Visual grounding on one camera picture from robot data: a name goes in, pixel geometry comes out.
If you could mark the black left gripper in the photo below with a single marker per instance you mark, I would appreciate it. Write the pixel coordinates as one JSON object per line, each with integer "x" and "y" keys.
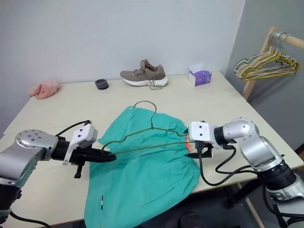
{"x": 83, "y": 154}

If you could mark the black table frame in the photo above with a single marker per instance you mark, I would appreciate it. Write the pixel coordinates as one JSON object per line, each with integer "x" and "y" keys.
{"x": 240, "y": 192}

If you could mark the wooden clothes rack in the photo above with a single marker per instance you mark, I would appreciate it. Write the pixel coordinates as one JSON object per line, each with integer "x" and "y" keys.
{"x": 266, "y": 42}

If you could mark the green shorts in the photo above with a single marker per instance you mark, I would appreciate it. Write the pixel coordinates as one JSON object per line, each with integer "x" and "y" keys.
{"x": 142, "y": 180}

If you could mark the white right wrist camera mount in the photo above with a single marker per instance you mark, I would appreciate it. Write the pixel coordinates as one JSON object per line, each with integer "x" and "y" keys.
{"x": 202, "y": 131}

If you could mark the purple tissue box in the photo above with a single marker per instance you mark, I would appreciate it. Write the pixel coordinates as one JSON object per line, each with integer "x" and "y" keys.
{"x": 200, "y": 78}

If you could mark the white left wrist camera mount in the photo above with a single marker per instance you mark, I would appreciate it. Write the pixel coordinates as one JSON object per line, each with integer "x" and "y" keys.
{"x": 85, "y": 134}

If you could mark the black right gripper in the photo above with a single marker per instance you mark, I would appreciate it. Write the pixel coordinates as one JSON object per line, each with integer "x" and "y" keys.
{"x": 207, "y": 150}

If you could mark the brown sneaker with white sole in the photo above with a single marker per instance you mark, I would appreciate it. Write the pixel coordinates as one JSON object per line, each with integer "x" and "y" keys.
{"x": 142, "y": 74}

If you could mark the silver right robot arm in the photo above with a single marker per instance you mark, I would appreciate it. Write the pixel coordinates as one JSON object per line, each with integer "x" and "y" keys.
{"x": 251, "y": 142}

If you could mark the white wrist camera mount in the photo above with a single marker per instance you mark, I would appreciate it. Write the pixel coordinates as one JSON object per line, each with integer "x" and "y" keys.
{"x": 202, "y": 131}
{"x": 85, "y": 134}

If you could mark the bunch of hangers on rack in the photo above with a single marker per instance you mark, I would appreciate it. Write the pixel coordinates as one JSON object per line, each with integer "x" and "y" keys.
{"x": 251, "y": 69}

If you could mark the small black red white label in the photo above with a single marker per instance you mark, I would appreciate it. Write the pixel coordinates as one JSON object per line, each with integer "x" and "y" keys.
{"x": 102, "y": 202}

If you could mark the black round dish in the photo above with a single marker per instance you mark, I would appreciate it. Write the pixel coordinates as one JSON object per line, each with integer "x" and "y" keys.
{"x": 102, "y": 84}

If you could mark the dark rounded shape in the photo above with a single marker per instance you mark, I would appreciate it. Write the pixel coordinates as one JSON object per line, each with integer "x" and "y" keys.
{"x": 187, "y": 219}

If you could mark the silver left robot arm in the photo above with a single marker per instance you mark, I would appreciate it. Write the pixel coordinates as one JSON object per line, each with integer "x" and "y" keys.
{"x": 23, "y": 152}

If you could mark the pink fluffy cloth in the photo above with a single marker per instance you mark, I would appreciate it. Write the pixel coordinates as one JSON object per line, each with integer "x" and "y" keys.
{"x": 44, "y": 89}

